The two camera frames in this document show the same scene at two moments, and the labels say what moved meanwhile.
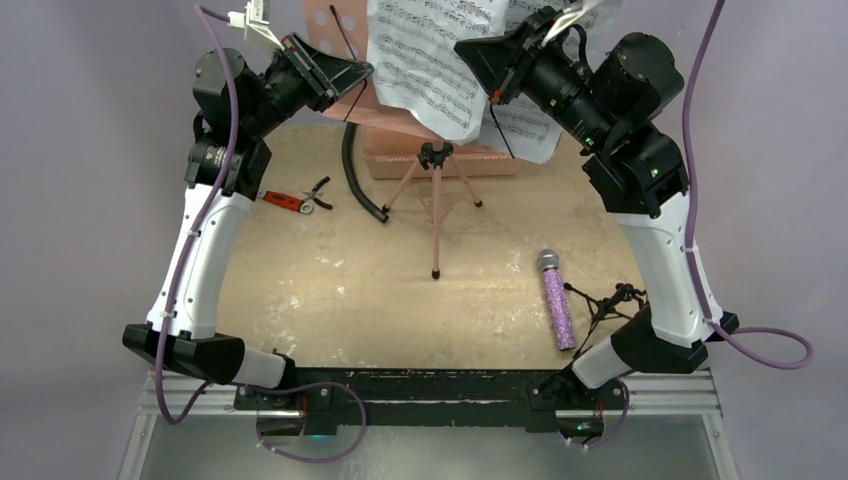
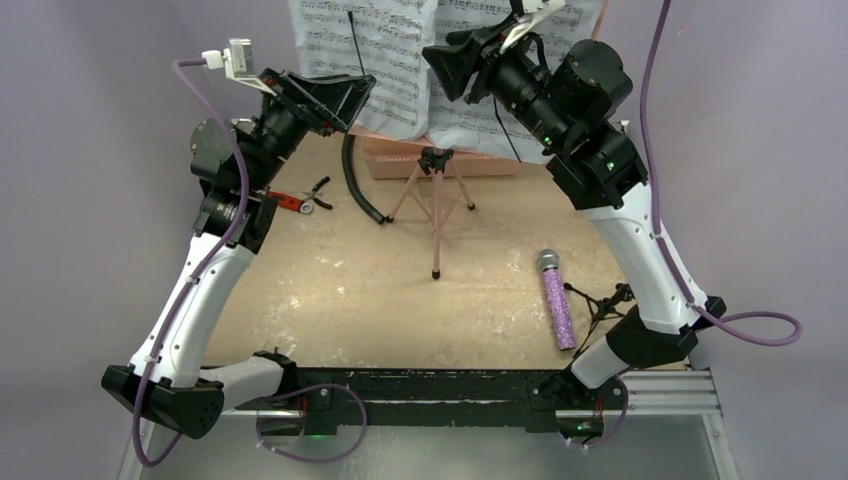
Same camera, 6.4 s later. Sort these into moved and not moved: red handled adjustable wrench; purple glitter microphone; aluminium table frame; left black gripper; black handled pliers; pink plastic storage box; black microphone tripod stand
Moved: left black gripper
Not moved: red handled adjustable wrench; purple glitter microphone; black handled pliers; aluminium table frame; pink plastic storage box; black microphone tripod stand
